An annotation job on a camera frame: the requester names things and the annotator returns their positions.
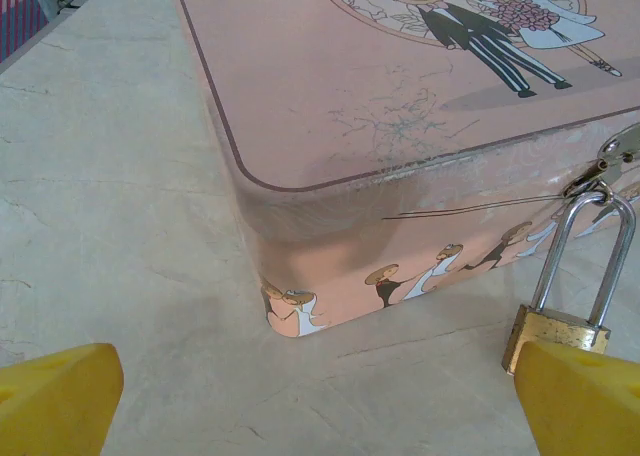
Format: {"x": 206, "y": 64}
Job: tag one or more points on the pink wedding print tin box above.
{"x": 325, "y": 86}

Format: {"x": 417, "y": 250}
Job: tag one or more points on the multicolour striped checked cloth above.
{"x": 15, "y": 11}

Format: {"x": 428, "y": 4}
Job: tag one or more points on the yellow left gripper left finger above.
{"x": 55, "y": 406}

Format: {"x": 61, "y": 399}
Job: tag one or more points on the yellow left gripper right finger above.
{"x": 580, "y": 411}

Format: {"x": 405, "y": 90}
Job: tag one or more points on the brass padlock with steel shackle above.
{"x": 560, "y": 327}

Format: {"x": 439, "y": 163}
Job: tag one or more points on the silver hasp latch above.
{"x": 616, "y": 148}

